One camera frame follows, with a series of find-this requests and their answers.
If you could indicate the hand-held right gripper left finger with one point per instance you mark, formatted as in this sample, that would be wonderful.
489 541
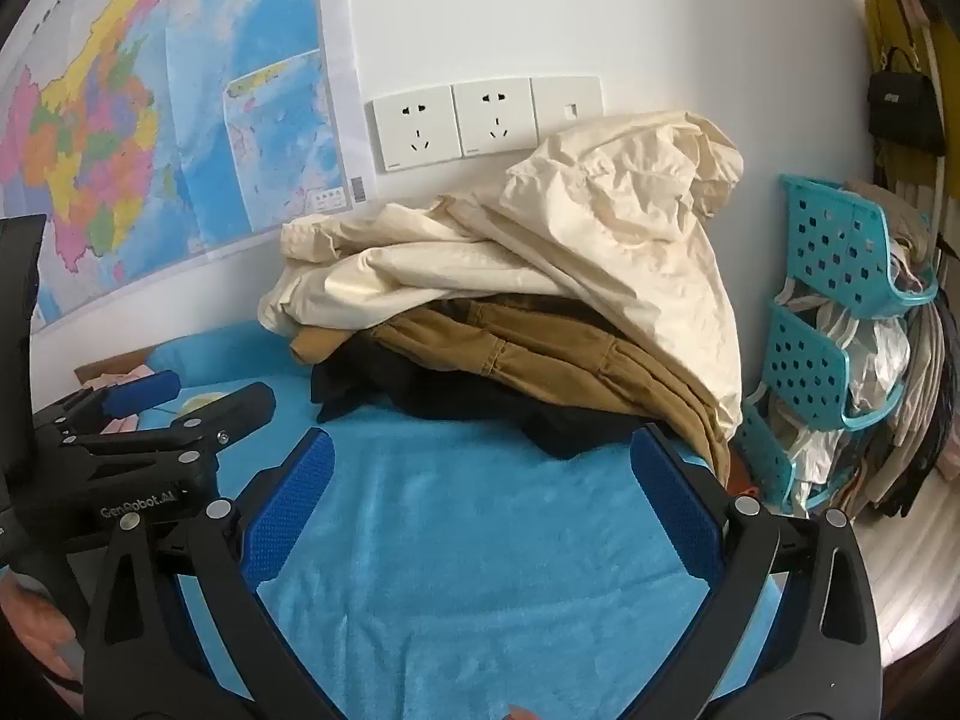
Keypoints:
292 502

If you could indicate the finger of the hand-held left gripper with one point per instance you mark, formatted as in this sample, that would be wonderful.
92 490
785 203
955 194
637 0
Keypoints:
240 405
142 390

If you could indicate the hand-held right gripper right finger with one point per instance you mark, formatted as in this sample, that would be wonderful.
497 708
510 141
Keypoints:
679 510

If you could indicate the cream large garment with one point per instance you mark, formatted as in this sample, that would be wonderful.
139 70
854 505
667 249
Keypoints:
562 240

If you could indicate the beige hanging clothes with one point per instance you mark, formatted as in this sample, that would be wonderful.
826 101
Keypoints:
922 390

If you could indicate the person's left hand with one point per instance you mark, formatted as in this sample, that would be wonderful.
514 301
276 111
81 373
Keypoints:
37 630

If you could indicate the pink folded garment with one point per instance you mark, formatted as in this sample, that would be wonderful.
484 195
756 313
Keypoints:
127 373

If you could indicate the teal plastic basket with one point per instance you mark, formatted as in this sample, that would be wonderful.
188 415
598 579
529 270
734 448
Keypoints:
765 450
832 240
806 360

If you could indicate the black garment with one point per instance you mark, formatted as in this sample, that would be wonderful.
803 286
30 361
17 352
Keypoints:
420 390

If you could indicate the blue floral blanket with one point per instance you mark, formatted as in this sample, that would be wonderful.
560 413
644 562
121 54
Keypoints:
465 577

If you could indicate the brown pants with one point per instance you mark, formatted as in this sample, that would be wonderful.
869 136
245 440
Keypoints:
525 352

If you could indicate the white plastic bag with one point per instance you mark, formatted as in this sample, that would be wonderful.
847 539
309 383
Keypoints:
870 360

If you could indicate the black handbag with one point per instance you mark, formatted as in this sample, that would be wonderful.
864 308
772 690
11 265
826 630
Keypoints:
904 109

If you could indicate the yellow chair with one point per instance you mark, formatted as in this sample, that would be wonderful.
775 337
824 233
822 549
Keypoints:
892 15

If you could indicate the colourful wall map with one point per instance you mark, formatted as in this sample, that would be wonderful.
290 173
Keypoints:
187 90

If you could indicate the white wall socket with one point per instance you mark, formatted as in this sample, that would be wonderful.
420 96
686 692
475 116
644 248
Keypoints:
412 127
495 116

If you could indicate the white wall port plate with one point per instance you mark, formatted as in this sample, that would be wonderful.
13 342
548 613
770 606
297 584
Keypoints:
566 105

